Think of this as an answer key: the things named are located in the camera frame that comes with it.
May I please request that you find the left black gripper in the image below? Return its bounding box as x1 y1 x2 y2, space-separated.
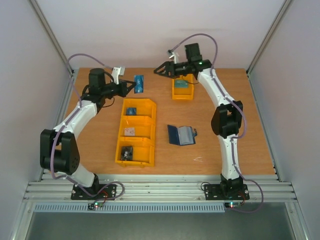
101 78 136 99

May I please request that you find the blue credit card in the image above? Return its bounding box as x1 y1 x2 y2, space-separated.
134 75 144 94

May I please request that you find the blue card holder wallet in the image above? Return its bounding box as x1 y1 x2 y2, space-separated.
167 124 198 146

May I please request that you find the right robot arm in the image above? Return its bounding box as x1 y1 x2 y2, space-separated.
153 43 250 202

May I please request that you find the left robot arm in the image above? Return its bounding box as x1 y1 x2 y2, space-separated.
40 67 136 199

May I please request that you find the teal card in single bin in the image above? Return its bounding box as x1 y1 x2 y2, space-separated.
174 79 189 89

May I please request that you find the blue card in bin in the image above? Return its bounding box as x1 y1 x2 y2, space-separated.
125 107 137 116

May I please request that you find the white card in bin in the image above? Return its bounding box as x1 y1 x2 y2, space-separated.
124 127 136 137

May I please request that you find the black card in bin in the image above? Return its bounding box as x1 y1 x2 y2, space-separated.
120 146 133 161

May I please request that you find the yellow single bin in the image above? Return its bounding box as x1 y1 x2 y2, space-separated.
171 74 195 101

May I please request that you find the yellow bin top of row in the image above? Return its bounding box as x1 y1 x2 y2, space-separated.
121 98 157 119

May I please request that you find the yellow bin of row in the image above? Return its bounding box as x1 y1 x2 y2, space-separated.
114 137 155 168
118 115 156 141
121 98 157 119

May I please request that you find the yellow bin middle of row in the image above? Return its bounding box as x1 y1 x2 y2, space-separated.
118 115 156 141

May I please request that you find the yellow bin bottom of row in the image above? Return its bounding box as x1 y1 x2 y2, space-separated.
114 137 155 168

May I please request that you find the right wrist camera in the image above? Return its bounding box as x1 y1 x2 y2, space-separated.
167 49 180 64

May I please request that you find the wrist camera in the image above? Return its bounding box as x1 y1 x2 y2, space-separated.
111 66 125 85
167 49 180 64

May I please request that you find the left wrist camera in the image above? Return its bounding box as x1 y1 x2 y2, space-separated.
111 66 125 85

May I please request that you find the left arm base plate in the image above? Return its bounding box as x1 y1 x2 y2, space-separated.
70 184 117 201

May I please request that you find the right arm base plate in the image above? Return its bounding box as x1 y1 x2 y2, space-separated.
200 182 250 201

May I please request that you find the grey slotted cable duct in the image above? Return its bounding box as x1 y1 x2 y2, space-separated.
33 202 225 214

